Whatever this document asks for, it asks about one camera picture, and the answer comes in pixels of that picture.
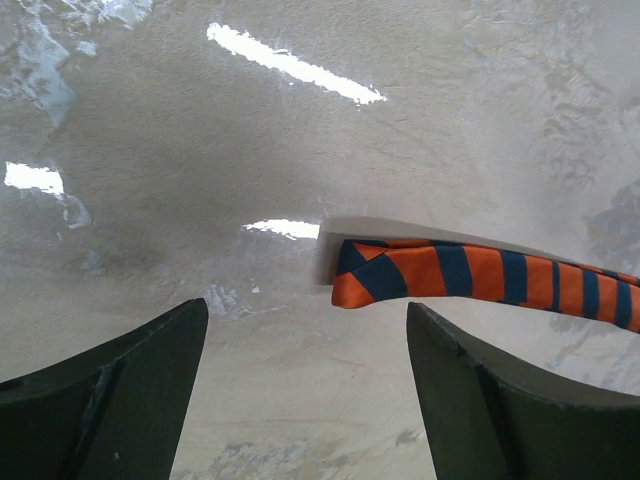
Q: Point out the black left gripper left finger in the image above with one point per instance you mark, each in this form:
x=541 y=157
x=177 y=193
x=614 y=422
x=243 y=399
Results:
x=115 y=411

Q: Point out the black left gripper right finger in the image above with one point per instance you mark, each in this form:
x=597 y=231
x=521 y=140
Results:
x=490 y=415

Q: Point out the orange navy striped tie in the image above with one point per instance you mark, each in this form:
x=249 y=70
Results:
x=370 y=271

